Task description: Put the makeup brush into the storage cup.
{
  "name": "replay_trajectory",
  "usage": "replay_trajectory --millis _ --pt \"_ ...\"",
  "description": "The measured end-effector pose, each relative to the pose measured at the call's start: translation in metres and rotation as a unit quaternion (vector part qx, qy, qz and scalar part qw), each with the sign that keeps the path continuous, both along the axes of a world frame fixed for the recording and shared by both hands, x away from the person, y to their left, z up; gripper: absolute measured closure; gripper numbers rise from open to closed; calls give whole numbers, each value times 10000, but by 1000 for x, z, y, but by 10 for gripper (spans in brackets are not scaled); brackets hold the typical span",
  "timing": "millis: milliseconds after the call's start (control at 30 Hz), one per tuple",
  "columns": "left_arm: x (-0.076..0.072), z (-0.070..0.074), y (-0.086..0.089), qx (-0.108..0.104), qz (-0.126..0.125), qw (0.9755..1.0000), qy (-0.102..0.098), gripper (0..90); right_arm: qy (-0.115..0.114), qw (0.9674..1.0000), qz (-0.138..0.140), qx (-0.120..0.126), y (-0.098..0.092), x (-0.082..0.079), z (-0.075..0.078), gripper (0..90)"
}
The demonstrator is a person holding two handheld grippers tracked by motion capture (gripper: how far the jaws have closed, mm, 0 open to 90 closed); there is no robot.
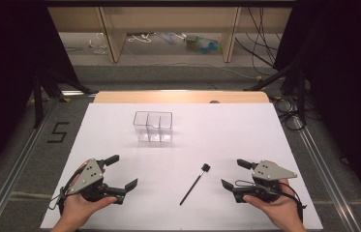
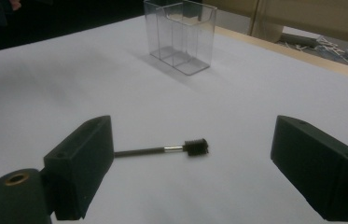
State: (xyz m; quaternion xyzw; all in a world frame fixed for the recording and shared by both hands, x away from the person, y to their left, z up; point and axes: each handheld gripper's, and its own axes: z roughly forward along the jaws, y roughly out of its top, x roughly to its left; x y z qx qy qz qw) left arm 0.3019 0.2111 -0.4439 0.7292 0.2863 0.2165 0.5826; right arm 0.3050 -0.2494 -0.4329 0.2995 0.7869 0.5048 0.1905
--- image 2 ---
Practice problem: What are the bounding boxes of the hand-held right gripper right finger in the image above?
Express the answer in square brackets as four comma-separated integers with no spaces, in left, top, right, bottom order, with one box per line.
[270,115,348,222]

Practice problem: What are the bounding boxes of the beige wooden shelf unit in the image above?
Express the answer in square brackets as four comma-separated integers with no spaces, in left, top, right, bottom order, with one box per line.
[202,0,348,48]

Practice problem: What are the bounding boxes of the clear acrylic organizer box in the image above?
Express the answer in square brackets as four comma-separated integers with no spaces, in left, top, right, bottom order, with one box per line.
[143,0,218,77]

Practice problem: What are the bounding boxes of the white table cover sheet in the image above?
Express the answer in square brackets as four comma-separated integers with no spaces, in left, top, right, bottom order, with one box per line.
[0,15,348,224]

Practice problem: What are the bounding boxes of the dark curtain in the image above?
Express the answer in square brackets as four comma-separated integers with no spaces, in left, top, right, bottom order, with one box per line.
[0,0,146,56]

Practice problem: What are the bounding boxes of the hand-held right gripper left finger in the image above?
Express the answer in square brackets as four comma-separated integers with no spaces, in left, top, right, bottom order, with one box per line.
[43,115,115,221]

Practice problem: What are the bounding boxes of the black makeup brush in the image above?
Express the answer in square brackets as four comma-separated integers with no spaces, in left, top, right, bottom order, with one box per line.
[114,138,210,159]

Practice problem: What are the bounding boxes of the pile of colourful plastic clutter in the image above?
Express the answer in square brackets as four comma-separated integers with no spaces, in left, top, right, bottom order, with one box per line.
[286,35,348,70]

